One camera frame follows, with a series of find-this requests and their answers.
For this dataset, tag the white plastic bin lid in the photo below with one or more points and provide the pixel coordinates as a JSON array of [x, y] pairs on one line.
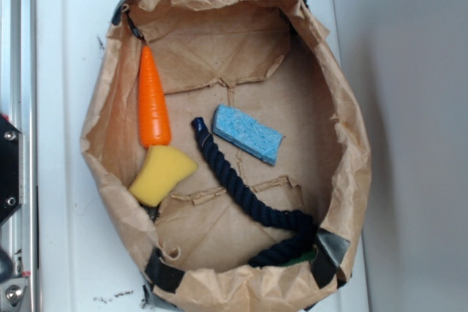
[[83, 265]]

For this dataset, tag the green sponge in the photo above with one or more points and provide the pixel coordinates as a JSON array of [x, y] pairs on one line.
[[308, 256]]

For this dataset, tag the aluminium frame rail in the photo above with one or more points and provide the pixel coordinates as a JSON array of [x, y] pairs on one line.
[[19, 244]]

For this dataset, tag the yellow sponge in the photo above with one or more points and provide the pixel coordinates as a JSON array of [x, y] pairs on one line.
[[164, 167]]

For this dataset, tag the black mounting bracket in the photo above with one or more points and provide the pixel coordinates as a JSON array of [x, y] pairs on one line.
[[11, 169]]

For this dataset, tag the orange toy carrot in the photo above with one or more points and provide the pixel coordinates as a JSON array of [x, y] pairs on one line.
[[154, 122]]

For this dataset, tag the brown paper bag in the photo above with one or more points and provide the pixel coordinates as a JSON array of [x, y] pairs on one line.
[[221, 240]]

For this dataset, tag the blue sponge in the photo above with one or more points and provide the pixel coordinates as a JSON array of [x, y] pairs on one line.
[[247, 133]]

